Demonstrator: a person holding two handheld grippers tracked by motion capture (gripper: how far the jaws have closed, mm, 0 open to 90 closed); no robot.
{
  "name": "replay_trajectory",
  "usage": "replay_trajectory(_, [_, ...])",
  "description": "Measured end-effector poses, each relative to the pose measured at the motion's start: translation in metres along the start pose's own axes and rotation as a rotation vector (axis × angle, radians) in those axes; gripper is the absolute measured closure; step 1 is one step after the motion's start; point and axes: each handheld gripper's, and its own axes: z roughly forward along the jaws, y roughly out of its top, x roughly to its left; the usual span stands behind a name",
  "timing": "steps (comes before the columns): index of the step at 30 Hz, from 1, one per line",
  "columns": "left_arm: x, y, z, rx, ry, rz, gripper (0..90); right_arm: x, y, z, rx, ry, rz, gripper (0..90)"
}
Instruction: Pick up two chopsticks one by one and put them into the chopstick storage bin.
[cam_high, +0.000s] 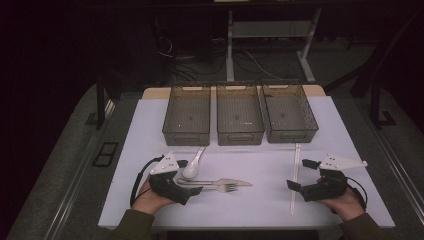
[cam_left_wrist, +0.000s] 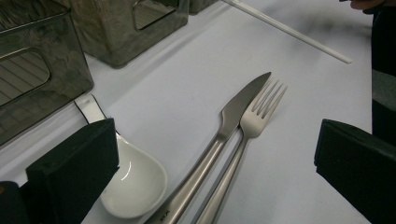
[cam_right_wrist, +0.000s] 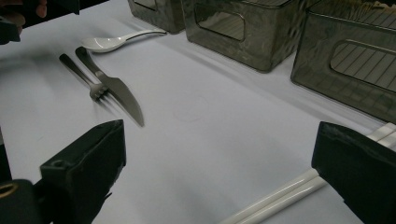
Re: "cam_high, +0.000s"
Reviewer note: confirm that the black metal stand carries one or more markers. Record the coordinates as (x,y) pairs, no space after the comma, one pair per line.
(376,100)
(100,100)

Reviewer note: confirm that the black floor socket frame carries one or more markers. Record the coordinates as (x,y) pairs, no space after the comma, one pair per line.
(105,154)

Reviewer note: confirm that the person's left hand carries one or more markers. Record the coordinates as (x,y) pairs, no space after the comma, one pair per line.
(148,200)

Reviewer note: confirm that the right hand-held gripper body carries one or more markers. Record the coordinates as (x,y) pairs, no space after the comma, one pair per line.
(325,188)

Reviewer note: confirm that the smoky clear plastic bin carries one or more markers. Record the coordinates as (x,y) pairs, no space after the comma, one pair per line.
(186,116)
(239,116)
(288,115)

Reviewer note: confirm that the silver fork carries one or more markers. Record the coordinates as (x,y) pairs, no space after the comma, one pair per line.
(230,188)

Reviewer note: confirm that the person's right hand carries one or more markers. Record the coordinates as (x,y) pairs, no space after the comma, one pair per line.
(346,205)

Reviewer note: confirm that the white metal desk frame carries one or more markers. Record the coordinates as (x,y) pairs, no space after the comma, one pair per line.
(229,50)

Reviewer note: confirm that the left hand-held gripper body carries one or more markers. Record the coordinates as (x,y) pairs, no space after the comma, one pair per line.
(166,185)

